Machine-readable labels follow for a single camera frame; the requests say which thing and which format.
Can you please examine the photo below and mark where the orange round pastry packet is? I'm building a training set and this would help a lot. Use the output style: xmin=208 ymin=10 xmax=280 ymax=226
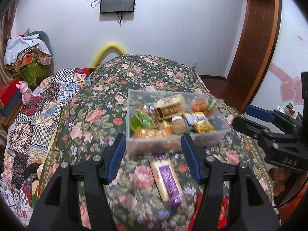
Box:
xmin=192 ymin=98 xmax=217 ymax=112

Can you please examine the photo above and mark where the yellow snack packet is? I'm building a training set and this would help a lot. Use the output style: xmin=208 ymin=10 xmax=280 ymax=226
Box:
xmin=184 ymin=112 xmax=216 ymax=134

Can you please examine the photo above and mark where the brown jar snack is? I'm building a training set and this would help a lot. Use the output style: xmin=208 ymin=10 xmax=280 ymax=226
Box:
xmin=171 ymin=115 xmax=187 ymax=135

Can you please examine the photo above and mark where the purple yellow snack bar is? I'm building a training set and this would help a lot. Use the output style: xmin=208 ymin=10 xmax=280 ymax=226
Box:
xmin=150 ymin=154 xmax=183 ymax=208

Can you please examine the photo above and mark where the patchwork checkered quilt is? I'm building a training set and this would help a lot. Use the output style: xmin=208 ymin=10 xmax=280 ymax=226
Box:
xmin=1 ymin=68 xmax=93 ymax=226

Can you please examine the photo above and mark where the brown bread package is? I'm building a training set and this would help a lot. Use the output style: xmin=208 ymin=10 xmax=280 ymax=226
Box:
xmin=154 ymin=94 xmax=186 ymax=120

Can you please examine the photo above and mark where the clear plastic storage box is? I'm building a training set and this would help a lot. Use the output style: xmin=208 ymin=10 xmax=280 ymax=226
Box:
xmin=126 ymin=90 xmax=231 ymax=155

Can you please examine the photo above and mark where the peanut snack packet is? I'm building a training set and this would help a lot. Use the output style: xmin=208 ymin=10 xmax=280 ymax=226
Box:
xmin=133 ymin=128 xmax=168 ymax=139

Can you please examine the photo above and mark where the green jelly cup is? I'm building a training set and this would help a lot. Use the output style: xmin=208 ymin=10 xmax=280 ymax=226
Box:
xmin=130 ymin=110 xmax=156 ymax=132

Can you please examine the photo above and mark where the pink toy figure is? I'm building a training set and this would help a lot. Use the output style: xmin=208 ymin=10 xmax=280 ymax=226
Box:
xmin=16 ymin=81 xmax=32 ymax=105

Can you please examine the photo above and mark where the red box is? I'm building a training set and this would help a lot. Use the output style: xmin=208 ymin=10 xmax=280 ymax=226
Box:
xmin=0 ymin=78 xmax=19 ymax=108

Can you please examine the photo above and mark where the pile of clothes and bags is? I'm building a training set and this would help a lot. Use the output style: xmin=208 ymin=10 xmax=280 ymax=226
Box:
xmin=3 ymin=31 xmax=53 ymax=88

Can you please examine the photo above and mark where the yellow foam tube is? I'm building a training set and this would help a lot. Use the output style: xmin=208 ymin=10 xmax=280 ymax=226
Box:
xmin=91 ymin=42 xmax=127 ymax=68

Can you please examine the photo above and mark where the striped pink curtain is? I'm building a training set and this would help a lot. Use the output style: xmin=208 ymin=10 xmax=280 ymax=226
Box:
xmin=1 ymin=0 xmax=19 ymax=88

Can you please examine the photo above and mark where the brown wooden door frame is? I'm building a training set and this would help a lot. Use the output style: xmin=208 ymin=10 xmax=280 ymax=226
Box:
xmin=223 ymin=0 xmax=282 ymax=114

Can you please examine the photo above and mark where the white wall outlet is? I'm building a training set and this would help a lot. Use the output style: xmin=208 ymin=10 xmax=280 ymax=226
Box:
xmin=192 ymin=62 xmax=198 ymax=68

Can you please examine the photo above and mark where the small black wall monitor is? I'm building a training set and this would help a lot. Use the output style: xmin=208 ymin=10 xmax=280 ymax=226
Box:
xmin=100 ymin=0 xmax=135 ymax=14

